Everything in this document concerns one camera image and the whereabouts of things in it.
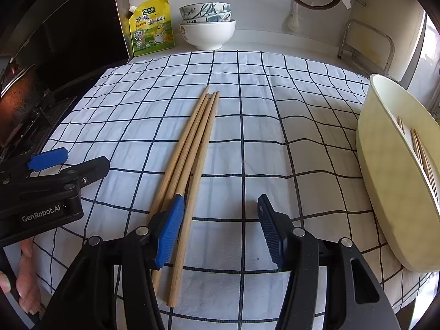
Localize wooden chopstick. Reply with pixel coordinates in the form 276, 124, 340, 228
148, 86, 209, 219
150, 89, 219, 303
167, 91, 219, 308
159, 93, 210, 211

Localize person's left hand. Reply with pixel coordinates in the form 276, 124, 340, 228
16, 238, 41, 315

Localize white checkered cloth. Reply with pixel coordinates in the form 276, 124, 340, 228
34, 51, 434, 329

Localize cream round basin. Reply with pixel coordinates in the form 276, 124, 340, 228
356, 74, 439, 273

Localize black range hood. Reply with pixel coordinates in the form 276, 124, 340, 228
1, 0, 132, 89

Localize chopstick in basin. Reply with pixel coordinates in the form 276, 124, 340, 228
397, 116, 405, 135
410, 129, 433, 184
411, 129, 439, 200

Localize yellow detergent refill pouch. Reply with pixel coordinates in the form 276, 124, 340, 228
129, 0, 175, 57

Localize metal board rack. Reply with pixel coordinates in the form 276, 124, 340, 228
337, 16, 396, 78

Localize white ceramic bowl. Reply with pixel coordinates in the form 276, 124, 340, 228
179, 20, 236, 51

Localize blue patterned bowl upper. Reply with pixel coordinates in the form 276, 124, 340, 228
179, 2, 231, 20

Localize blue patterned bowl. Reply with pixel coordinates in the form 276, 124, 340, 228
183, 11, 231, 24
179, 2, 231, 20

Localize blue patterned bowl lower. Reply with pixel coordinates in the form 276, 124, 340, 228
183, 11, 231, 24

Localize white cutting board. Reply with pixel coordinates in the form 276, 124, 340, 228
347, 0, 424, 81

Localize white long-handled brush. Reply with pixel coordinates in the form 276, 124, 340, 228
286, 1, 300, 32

